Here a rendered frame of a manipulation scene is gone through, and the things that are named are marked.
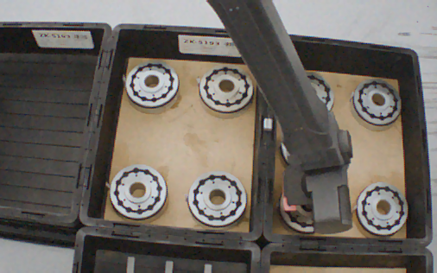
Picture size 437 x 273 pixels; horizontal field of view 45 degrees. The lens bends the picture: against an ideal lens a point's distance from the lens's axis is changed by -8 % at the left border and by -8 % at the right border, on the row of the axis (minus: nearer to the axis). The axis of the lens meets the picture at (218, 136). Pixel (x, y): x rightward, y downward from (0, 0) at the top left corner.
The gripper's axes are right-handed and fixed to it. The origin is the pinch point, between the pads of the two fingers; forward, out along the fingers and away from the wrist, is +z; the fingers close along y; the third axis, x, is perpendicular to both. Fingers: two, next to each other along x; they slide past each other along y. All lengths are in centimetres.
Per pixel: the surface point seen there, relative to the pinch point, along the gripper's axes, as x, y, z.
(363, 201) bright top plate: 0.0, 10.5, 1.2
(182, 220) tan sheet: -2.0, -22.0, 4.0
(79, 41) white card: 33, -43, -1
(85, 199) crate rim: -1.5, -37.7, -6.0
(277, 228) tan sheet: -3.6, -5.2, 4.0
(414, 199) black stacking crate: -0.5, 20.2, -0.4
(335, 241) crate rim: -8.9, 3.0, -5.9
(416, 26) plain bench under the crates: 51, 37, 17
